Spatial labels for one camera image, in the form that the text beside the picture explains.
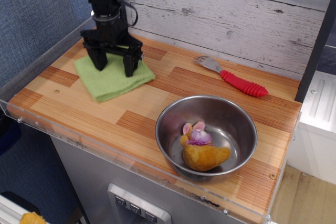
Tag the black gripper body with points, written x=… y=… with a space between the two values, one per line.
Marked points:
x=111 y=34

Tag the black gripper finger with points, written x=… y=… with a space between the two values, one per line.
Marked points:
x=98 y=57
x=131 y=60

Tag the green cloth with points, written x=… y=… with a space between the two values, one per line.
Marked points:
x=110 y=82

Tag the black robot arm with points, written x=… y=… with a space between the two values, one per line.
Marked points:
x=109 y=8

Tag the silver metal bowl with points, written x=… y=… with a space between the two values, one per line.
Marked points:
x=227 y=123

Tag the orange plush toy with flower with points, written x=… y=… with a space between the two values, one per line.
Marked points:
x=199 y=152

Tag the silver button panel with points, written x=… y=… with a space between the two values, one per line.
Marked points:
x=130 y=208

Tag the yellow object bottom left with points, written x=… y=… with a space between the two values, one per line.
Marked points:
x=32 y=218

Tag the white ribbed cabinet right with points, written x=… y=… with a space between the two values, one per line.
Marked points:
x=312 y=149

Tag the fork with red handle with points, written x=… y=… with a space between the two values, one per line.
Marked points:
x=245 y=86

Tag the clear acrylic guard rail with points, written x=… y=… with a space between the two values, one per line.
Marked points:
x=113 y=142

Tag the black vertical post right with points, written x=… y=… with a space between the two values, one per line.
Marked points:
x=317 y=51

